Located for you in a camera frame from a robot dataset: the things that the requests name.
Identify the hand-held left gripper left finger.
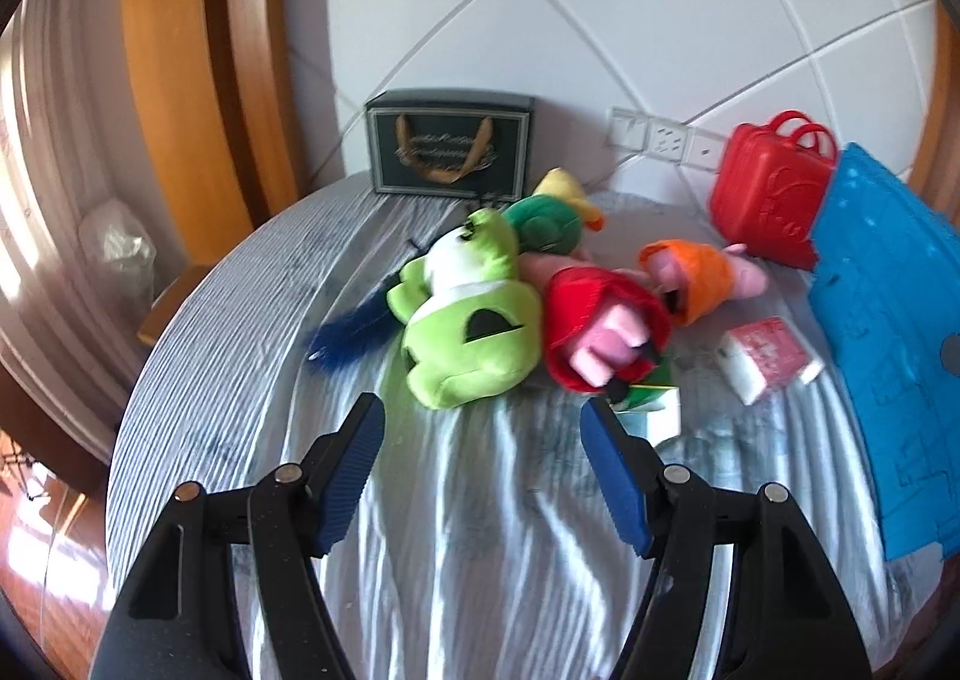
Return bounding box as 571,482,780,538
94,393,386,680

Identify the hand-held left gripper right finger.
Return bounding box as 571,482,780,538
580,397,875,680

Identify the small green carton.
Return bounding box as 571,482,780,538
611,357,682,445

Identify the lime green frog plush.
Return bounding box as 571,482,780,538
386,206,542,411

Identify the red tissue packet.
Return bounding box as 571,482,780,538
716,318,824,405

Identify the pig plush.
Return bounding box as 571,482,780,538
521,252,674,400
637,239,771,329

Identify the green and yellow duck plush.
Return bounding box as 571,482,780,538
504,168,605,257

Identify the blue storage box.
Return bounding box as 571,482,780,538
806,142,960,561

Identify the striped cloth covered desktop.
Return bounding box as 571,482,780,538
105,181,946,680

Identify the blue feather toy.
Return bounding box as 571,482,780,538
307,290,410,374

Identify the pig plush in red dress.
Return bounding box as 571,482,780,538
521,252,674,400

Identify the wooden stool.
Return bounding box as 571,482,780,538
137,262,218,347

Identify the clear plastic bag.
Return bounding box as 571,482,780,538
79,196,158,295

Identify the red plastic suitcase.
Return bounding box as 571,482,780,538
709,110,839,270

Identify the beige curtain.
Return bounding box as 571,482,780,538
0,0,173,471

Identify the dark gift box with handle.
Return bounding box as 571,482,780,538
365,88,537,201

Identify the wide wooden door frame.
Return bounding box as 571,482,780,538
120,0,305,261

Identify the narrow wooden door frame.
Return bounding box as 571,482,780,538
911,0,960,224

